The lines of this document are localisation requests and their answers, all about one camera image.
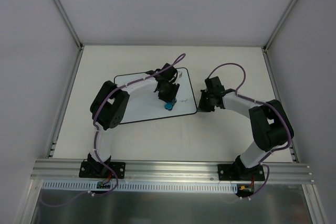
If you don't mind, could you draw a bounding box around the blue whiteboard eraser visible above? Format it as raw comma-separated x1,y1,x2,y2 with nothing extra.
164,101,176,111

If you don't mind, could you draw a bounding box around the white whiteboard black frame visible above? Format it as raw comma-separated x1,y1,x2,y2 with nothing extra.
121,68,197,124

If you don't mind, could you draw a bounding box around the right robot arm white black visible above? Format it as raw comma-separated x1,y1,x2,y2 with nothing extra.
198,77,294,181

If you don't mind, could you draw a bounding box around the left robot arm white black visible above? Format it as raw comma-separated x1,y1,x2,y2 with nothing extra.
79,63,180,178

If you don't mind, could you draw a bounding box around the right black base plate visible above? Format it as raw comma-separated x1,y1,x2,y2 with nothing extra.
217,164,265,182

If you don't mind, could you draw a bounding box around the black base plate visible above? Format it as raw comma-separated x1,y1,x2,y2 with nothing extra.
79,159,126,179
217,164,265,182

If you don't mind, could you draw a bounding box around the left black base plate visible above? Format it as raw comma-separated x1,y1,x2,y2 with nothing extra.
79,159,126,179

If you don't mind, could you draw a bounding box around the right aluminium frame post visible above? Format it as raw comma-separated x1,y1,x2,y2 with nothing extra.
262,0,315,51

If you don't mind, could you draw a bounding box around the aluminium frame post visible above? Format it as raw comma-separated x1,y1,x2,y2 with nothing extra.
262,0,315,51
52,0,83,50

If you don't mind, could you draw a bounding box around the white slotted cable duct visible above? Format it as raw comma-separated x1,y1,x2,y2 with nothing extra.
41,180,238,194

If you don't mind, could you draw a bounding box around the left aluminium frame post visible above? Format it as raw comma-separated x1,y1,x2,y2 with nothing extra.
52,0,83,50

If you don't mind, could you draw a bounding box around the aluminium mounting rail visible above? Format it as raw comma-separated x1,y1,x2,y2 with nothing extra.
30,158,316,185

